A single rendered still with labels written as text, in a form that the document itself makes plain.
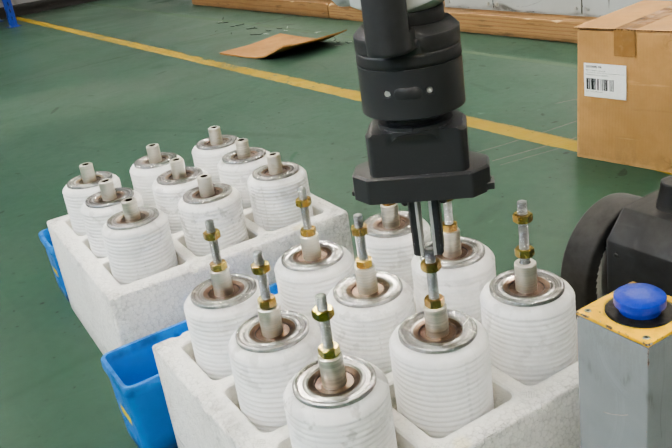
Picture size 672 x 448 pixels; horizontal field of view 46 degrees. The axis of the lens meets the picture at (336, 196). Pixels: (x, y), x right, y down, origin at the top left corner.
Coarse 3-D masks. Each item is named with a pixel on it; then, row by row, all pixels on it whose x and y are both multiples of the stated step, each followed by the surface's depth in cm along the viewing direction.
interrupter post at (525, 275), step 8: (520, 264) 80; (528, 264) 80; (520, 272) 80; (528, 272) 80; (536, 272) 81; (520, 280) 81; (528, 280) 80; (536, 280) 81; (520, 288) 81; (528, 288) 81; (536, 288) 81
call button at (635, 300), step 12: (624, 288) 64; (636, 288) 64; (648, 288) 64; (624, 300) 62; (636, 300) 62; (648, 300) 62; (660, 300) 62; (624, 312) 62; (636, 312) 62; (648, 312) 61; (660, 312) 63
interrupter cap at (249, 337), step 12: (288, 312) 83; (252, 324) 82; (288, 324) 81; (300, 324) 81; (240, 336) 80; (252, 336) 80; (288, 336) 79; (300, 336) 78; (252, 348) 78; (264, 348) 77; (276, 348) 77
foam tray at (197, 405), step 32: (576, 320) 88; (160, 352) 94; (192, 352) 96; (192, 384) 87; (224, 384) 86; (512, 384) 79; (544, 384) 78; (576, 384) 78; (192, 416) 88; (224, 416) 80; (512, 416) 74; (544, 416) 76; (576, 416) 79
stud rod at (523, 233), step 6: (522, 204) 78; (522, 210) 78; (522, 228) 79; (522, 234) 79; (528, 234) 80; (522, 240) 79; (528, 240) 80; (522, 246) 80; (528, 246) 80; (528, 258) 80; (522, 264) 81
